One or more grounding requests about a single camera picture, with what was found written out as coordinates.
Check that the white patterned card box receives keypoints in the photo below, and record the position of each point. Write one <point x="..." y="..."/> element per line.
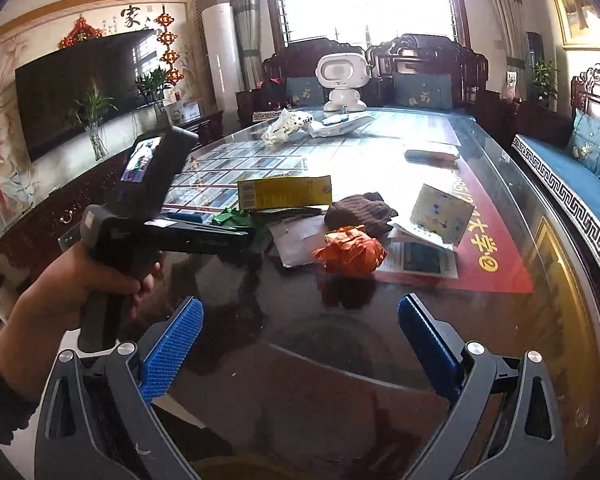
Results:
<point x="440" y="212"/>

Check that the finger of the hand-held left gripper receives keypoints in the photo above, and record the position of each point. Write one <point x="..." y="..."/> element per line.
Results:
<point x="215" y="240"/>

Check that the black blocks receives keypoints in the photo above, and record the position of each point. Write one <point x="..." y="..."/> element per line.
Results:
<point x="360" y="210"/>

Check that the black flat television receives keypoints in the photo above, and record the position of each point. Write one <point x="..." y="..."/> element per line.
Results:
<point x="80" y="90"/>

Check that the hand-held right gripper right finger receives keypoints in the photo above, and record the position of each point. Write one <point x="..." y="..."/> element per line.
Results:
<point x="430" y="345"/>

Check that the small white box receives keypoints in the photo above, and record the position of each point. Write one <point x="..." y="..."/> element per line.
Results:
<point x="185" y="111"/>

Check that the white robot toy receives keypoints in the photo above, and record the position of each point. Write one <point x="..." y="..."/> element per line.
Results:
<point x="341" y="77"/>

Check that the teal embroidered cushion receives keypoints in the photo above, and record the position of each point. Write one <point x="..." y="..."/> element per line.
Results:
<point x="422" y="90"/>
<point x="304" y="91"/>
<point x="595" y="145"/>

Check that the patterned curtain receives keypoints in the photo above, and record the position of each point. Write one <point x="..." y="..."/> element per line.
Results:
<point x="502" y="10"/>
<point x="245" y="20"/>

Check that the rows of photo prints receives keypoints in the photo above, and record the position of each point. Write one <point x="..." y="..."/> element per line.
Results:
<point x="230" y="165"/>

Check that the person's left forearm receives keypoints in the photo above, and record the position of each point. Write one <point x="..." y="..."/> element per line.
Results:
<point x="5" y="400"/>

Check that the red knot wall ornament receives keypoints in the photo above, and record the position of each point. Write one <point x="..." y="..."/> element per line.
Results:
<point x="80" y="34"/>

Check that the carved wooden bench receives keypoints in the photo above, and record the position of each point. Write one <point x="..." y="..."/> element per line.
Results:
<point x="595" y="90"/>

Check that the person's left hand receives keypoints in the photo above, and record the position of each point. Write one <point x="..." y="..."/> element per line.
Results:
<point x="50" y="305"/>

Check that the flat white package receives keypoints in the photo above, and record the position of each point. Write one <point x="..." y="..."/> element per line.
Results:
<point x="340" y="124"/>

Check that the red banner under glass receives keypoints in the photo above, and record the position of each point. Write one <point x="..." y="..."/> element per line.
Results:
<point x="490" y="260"/>

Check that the blue bench seat cushion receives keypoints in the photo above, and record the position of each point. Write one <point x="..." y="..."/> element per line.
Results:
<point x="570" y="185"/>

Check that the calligraphy wall art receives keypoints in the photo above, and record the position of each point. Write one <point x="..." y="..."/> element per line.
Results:
<point x="129" y="16"/>

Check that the dark wooden television cabinet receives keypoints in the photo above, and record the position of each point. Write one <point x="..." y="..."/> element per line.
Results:
<point x="55" y="215"/>

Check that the white tissue pack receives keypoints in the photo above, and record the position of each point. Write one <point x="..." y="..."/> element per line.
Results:
<point x="432" y="151"/>

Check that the bamboo plant in glass vase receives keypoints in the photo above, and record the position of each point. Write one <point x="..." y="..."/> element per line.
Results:
<point x="94" y="115"/>

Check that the white paper sheet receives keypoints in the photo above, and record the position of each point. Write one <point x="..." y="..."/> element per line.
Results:
<point x="295" y="245"/>

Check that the leafy plant in vase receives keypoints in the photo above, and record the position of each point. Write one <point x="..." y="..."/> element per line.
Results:
<point x="155" y="87"/>

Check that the white plastic bag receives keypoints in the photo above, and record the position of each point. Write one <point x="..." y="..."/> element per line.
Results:
<point x="285" y="127"/>

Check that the orange crumpled wrapper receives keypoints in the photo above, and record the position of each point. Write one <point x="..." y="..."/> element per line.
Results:
<point x="350" y="252"/>

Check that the glass topped wooden table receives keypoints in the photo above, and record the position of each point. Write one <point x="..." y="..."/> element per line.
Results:
<point x="305" y="340"/>

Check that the yellow cardboard box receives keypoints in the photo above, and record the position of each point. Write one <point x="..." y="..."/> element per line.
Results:
<point x="285" y="192"/>

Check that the carved dark wooden sofa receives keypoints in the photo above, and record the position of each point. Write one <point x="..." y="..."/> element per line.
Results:
<point x="420" y="55"/>

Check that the printed leaflet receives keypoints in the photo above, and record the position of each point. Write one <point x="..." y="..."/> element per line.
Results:
<point x="425" y="260"/>

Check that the green block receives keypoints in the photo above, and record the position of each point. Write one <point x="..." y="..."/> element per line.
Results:
<point x="230" y="219"/>

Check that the small green potted plant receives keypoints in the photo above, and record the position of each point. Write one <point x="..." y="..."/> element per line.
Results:
<point x="544" y="80"/>

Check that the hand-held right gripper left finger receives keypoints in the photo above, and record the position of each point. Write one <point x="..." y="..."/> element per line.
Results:
<point x="172" y="350"/>

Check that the long red knot hanging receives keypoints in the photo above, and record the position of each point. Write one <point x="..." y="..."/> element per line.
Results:
<point x="169" y="45"/>

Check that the white standing air conditioner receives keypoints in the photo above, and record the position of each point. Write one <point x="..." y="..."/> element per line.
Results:
<point x="221" y="55"/>

